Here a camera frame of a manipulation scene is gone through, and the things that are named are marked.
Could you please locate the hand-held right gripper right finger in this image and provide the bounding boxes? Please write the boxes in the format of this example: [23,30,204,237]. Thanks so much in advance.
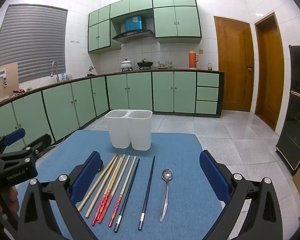
[199,150,284,240]

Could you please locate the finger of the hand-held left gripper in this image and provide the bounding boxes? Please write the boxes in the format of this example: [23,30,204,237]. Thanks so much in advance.
[0,128,26,159]
[0,134,52,163]

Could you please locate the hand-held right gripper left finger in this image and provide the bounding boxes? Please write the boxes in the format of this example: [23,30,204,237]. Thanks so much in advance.
[18,151,103,240]

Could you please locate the red-handled bamboo chopstick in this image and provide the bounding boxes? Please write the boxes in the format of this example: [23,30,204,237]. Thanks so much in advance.
[109,156,137,227]
[97,154,126,224]
[100,156,131,222]
[91,157,123,226]

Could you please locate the black chopstick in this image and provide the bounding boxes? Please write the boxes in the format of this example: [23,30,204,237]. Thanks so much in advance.
[138,156,156,231]
[113,158,141,232]

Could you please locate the metal spoon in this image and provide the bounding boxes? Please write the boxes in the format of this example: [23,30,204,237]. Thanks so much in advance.
[159,168,173,222]

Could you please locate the white double utensil holder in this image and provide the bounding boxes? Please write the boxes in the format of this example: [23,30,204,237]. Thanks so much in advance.
[105,109,153,151]

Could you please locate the person's left hand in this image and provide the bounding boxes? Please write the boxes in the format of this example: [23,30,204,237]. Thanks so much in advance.
[0,186,20,214]

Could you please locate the blue table mat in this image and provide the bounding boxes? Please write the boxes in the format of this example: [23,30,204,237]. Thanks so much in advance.
[14,130,224,240]

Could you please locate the cardboard sheet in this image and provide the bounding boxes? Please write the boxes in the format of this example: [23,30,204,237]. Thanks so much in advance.
[0,62,19,108]

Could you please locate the metal sink faucet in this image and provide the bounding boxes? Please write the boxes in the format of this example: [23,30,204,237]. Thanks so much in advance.
[51,61,60,83]

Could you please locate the grey window blind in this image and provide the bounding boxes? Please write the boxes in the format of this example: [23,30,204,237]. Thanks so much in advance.
[0,4,68,83]

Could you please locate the green base cabinets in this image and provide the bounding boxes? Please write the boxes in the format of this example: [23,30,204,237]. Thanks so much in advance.
[0,69,225,155]

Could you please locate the dark glass cabinet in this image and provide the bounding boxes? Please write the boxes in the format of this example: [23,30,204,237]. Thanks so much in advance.
[276,44,300,175]

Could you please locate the brown wooden door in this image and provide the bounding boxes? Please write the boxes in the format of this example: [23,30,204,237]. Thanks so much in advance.
[254,12,285,131]
[213,16,255,112]

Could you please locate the red thermos flask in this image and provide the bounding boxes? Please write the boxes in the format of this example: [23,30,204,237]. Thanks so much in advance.
[188,49,199,70]

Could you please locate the black wok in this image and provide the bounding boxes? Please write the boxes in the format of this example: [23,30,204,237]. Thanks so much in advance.
[136,59,154,68]

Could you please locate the black range hood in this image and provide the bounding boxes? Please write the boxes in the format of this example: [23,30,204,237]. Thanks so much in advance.
[112,29,155,43]

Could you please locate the blue wrapped hood duct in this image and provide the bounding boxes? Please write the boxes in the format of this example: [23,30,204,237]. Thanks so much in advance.
[125,16,143,31]

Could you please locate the green wall cabinets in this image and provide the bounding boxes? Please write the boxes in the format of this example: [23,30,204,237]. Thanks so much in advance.
[87,0,202,54]

